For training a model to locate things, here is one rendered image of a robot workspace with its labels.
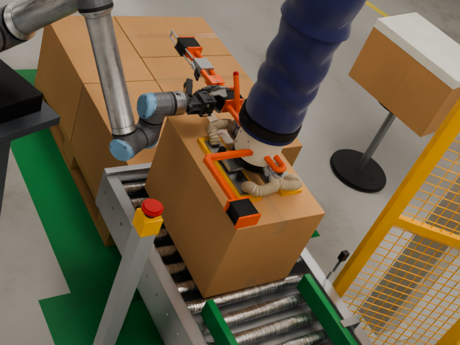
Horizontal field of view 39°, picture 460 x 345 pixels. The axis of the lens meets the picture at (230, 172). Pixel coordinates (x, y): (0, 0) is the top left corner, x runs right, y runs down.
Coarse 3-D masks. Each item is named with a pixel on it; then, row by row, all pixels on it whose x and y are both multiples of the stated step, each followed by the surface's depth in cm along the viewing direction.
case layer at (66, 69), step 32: (64, 32) 349; (128, 32) 369; (160, 32) 381; (192, 32) 392; (64, 64) 341; (128, 64) 347; (160, 64) 356; (224, 64) 377; (64, 96) 346; (96, 96) 319; (64, 128) 352; (96, 128) 316; (96, 160) 321; (128, 160) 293; (288, 160) 348; (96, 192) 326
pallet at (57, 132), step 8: (40, 88) 376; (48, 104) 382; (56, 128) 371; (56, 136) 367; (64, 136) 353; (64, 144) 354; (64, 152) 356; (72, 152) 346; (64, 160) 357; (72, 160) 348; (72, 168) 352; (80, 168) 339; (72, 176) 351; (80, 176) 350; (80, 184) 346; (88, 184) 332; (80, 192) 343; (88, 192) 344; (88, 200) 340; (88, 208) 336; (96, 208) 337; (96, 216) 333; (96, 224) 330; (104, 224) 321; (104, 232) 322; (104, 240) 324; (112, 240) 323
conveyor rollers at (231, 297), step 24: (168, 264) 257; (192, 288) 253; (264, 288) 264; (192, 312) 246; (240, 312) 250; (264, 312) 256; (312, 312) 262; (240, 336) 242; (264, 336) 248; (312, 336) 253
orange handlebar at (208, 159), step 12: (192, 60) 268; (204, 72) 263; (216, 84) 264; (228, 108) 252; (240, 108) 253; (216, 156) 227; (228, 156) 230; (240, 156) 234; (276, 156) 238; (216, 168) 222; (276, 168) 233; (216, 180) 220; (228, 192) 215
